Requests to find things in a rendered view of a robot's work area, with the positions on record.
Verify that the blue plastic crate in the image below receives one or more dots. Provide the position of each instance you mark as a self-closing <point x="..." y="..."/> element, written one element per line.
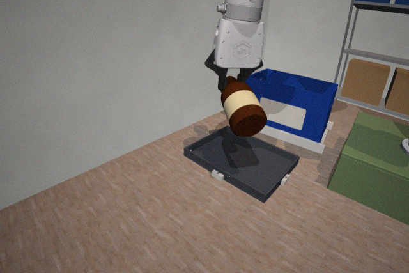
<point x="302" y="112"/>

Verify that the brown glass bottle with cream label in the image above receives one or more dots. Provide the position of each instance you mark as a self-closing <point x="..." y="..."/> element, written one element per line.
<point x="245" y="114"/>

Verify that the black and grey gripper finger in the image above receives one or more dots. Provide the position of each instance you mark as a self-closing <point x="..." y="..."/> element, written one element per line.
<point x="221" y="72"/>
<point x="245" y="73"/>

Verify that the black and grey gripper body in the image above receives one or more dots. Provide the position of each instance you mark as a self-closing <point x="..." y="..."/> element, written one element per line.
<point x="238" y="44"/>

